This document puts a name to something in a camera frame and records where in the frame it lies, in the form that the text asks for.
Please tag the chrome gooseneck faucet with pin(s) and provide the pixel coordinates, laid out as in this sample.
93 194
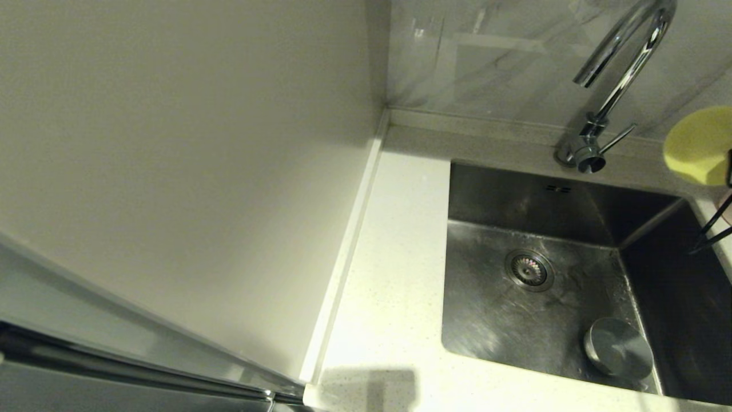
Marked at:
589 151

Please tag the pale grey bowl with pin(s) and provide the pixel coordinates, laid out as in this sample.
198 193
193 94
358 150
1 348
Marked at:
620 349

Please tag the yellow bowl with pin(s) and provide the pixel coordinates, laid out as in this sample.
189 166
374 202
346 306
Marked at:
697 146

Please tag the stainless steel sink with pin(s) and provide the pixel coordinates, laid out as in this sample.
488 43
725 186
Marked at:
543 320

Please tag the white counter edge strip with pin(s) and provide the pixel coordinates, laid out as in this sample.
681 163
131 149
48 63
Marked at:
343 252

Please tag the round metal drain strainer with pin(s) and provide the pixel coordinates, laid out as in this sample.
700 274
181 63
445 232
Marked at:
529 269

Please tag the tall white cabinet panel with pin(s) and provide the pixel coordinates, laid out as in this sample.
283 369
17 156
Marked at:
171 143

